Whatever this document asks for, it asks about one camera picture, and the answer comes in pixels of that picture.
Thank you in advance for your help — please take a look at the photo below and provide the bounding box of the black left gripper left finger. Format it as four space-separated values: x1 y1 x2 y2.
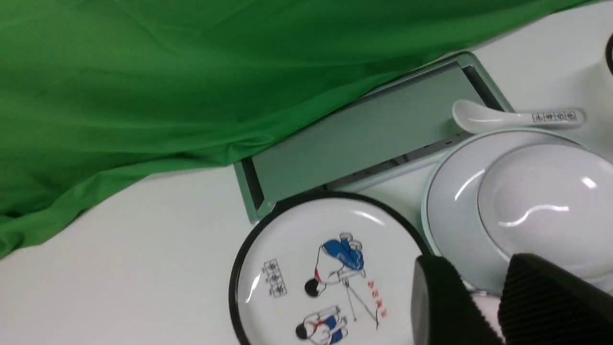
411 254 503 345

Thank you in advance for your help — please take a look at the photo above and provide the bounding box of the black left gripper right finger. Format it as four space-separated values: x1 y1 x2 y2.
498 253 613 345

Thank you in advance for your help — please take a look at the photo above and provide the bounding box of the light blue bowl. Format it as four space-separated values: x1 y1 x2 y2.
477 144 613 290

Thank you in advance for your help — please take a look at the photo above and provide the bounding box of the light blue rimmed plate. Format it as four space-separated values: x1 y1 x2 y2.
421 129 602 295

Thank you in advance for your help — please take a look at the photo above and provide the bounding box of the white plate black rim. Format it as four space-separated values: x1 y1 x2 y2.
228 192 429 345

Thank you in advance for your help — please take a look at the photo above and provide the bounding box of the pale green rectangular tray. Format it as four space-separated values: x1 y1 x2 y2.
234 52 513 223

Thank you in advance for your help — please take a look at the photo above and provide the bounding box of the green cloth backdrop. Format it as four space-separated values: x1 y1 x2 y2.
0 0 588 258

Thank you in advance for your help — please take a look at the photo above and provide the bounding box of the white spoon with printed handle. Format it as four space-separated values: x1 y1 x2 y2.
452 100 587 135

